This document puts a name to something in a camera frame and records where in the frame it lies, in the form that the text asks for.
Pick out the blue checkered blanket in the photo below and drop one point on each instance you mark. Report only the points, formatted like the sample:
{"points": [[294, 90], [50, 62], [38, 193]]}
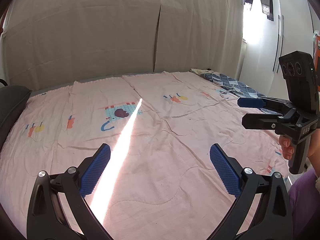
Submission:
{"points": [[228, 84]]}

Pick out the pink patterned bed quilt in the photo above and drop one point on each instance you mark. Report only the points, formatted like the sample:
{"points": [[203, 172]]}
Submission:
{"points": [[160, 182]]}

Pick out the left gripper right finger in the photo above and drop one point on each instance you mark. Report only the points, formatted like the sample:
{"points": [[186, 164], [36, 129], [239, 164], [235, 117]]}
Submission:
{"points": [[273, 216]]}

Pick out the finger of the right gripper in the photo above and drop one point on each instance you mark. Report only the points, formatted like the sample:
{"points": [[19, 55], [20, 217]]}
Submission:
{"points": [[262, 122], [279, 106]]}

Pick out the dark grey pillow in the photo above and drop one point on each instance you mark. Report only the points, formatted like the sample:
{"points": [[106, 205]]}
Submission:
{"points": [[13, 101]]}

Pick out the beige curtain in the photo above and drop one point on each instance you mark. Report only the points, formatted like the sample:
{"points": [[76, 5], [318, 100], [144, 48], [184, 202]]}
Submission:
{"points": [[45, 43]]}

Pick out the person's right hand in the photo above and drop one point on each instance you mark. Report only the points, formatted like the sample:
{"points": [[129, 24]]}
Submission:
{"points": [[286, 147]]}

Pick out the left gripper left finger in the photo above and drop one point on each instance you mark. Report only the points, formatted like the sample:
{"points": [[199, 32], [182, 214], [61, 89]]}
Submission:
{"points": [[46, 217]]}

